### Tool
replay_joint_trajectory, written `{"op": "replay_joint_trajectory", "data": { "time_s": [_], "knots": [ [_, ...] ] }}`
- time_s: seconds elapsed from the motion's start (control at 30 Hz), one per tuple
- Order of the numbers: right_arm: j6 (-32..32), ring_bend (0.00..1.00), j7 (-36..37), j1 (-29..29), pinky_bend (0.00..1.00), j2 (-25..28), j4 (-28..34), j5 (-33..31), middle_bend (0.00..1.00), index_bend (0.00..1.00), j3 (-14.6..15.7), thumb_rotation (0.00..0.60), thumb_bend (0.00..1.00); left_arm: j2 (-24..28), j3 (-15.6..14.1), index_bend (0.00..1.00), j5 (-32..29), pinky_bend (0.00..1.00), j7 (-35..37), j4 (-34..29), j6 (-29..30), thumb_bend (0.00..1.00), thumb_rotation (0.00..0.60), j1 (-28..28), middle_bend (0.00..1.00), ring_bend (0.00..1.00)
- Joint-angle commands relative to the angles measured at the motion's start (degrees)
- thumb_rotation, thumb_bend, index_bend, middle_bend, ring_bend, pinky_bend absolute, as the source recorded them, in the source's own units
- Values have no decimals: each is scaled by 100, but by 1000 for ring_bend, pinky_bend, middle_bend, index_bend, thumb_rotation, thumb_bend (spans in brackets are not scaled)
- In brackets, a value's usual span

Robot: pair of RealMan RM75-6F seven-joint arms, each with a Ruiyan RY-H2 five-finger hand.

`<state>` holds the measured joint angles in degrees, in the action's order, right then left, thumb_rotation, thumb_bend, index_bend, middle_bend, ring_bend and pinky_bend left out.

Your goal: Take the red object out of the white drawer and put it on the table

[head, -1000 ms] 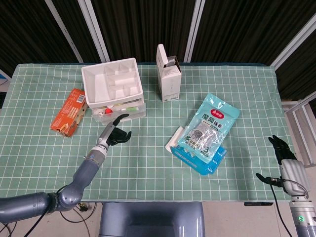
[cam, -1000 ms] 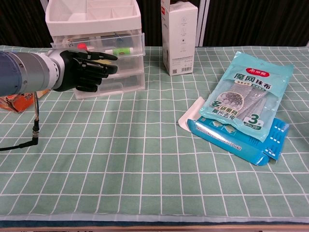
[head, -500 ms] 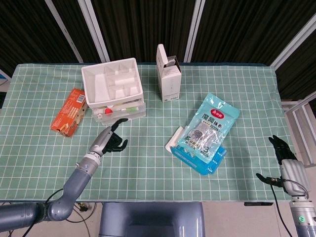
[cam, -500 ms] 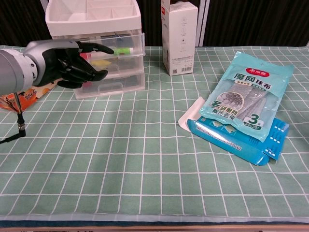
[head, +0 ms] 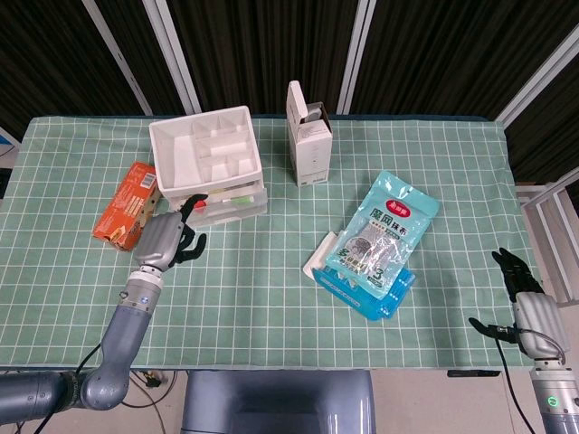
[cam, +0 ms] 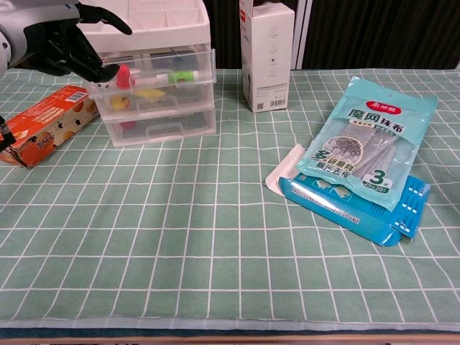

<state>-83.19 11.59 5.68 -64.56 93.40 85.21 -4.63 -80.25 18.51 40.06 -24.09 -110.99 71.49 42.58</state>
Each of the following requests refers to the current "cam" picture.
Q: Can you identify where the aluminium frame post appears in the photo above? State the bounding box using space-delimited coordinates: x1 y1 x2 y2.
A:
293 0 313 70

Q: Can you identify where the teal cleaning cloth package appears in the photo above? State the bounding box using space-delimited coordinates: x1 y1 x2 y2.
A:
295 75 438 212

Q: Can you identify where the yellow rubber duck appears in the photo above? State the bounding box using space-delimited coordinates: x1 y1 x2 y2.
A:
110 94 132 111

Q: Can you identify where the tall white carton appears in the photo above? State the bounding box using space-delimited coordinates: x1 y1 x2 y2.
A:
239 0 296 114

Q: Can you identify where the green marker pen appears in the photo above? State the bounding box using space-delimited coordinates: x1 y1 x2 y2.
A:
138 70 200 86

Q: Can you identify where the flat blue cardboard box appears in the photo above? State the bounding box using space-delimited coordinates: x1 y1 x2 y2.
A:
277 172 431 247

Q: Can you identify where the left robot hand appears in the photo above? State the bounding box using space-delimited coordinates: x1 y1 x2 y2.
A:
0 0 133 84

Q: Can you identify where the orange snack box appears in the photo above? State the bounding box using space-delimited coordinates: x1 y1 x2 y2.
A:
0 85 101 169

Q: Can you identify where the yellow flat toy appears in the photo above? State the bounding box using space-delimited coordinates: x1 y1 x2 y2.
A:
134 88 167 100

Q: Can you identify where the clear plastic drawer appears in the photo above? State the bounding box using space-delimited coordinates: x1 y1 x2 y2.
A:
88 47 216 102
103 106 218 148
97 80 216 121

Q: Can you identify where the red plastic piece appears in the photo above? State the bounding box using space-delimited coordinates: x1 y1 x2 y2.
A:
115 64 138 90

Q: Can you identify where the white drawer organizer frame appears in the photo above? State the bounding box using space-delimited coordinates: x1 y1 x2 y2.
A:
77 0 217 148

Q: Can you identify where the green checked tablecloth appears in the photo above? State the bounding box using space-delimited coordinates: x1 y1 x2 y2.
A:
0 68 460 330

